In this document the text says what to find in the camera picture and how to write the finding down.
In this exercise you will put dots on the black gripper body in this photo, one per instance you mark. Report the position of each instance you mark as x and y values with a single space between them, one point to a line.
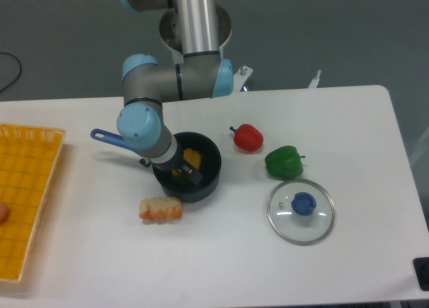
166 162

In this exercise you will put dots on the yellow bell pepper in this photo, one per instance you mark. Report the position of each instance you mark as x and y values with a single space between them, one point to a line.
191 156

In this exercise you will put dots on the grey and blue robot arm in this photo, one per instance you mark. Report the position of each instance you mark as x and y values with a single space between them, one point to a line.
200 71

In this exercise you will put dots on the red bell pepper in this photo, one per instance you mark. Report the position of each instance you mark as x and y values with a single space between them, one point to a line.
247 138

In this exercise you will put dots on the green bell pepper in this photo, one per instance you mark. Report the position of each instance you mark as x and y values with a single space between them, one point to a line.
284 163

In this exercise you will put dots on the toy bread roll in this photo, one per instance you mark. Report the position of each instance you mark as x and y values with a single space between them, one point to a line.
160 209

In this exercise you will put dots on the glass lid with blue knob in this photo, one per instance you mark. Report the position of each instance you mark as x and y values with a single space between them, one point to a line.
301 212

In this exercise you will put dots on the yellow plastic basket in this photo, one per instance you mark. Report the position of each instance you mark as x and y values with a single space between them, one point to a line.
29 155

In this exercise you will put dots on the orange object in basket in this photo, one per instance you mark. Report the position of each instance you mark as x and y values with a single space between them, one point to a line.
4 211

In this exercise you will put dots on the black device at table edge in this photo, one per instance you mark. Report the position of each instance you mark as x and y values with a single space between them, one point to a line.
421 267

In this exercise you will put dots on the dark pot with blue handle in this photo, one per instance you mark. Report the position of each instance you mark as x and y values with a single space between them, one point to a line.
210 169

